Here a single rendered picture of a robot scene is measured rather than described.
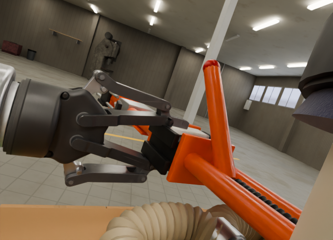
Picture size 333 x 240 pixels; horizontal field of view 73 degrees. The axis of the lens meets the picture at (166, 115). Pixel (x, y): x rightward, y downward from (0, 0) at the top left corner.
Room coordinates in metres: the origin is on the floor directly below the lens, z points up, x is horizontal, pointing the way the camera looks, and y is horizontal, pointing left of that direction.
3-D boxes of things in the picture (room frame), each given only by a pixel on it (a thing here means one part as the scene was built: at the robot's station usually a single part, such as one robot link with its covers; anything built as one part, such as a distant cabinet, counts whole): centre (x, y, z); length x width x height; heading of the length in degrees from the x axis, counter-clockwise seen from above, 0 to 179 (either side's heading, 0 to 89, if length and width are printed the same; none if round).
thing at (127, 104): (0.49, 0.07, 1.07); 0.07 x 0.07 x 0.04; 31
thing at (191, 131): (0.31, -0.03, 1.09); 0.07 x 0.03 x 0.01; 121
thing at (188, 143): (0.30, -0.04, 1.07); 0.10 x 0.08 x 0.06; 121
